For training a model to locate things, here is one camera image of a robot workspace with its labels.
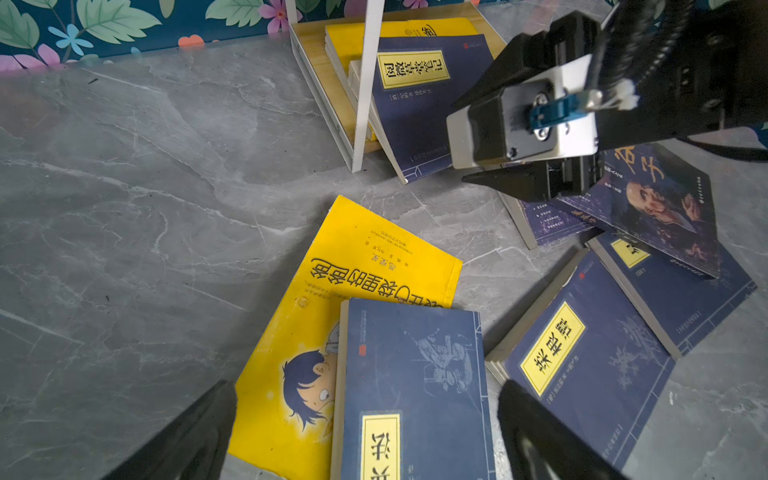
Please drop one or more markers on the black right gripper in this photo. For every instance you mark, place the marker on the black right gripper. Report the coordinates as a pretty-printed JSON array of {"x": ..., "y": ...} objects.
[{"x": 659, "y": 70}]

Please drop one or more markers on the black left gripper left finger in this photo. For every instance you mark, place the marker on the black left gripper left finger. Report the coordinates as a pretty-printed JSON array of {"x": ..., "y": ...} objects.
[{"x": 193, "y": 446}]

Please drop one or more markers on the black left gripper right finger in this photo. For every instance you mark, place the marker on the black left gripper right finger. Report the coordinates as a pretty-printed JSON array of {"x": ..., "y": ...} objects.
[{"x": 539, "y": 446}]

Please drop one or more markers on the navy book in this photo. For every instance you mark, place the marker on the navy book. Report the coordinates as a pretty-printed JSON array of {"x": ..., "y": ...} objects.
[
  {"x": 679, "y": 304},
  {"x": 584, "y": 352},
  {"x": 415, "y": 83},
  {"x": 411, "y": 394}
]

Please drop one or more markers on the navy book front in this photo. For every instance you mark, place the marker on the navy book front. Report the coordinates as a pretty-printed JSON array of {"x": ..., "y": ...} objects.
[{"x": 415, "y": 83}]

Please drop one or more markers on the purple book underneath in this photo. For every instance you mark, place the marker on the purple book underneath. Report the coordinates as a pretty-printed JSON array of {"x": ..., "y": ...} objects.
[{"x": 541, "y": 223}]

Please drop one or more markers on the yellow cartoon book on table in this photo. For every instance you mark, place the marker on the yellow cartoon book on table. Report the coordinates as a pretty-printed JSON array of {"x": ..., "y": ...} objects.
[{"x": 286, "y": 392}]

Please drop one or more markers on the purple portrait book top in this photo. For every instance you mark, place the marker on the purple portrait book top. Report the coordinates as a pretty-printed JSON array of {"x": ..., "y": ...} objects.
[{"x": 653, "y": 196}]

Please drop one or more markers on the wooden white frame shelf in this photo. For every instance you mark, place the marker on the wooden white frame shelf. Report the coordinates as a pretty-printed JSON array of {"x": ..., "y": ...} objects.
[{"x": 347, "y": 117}]

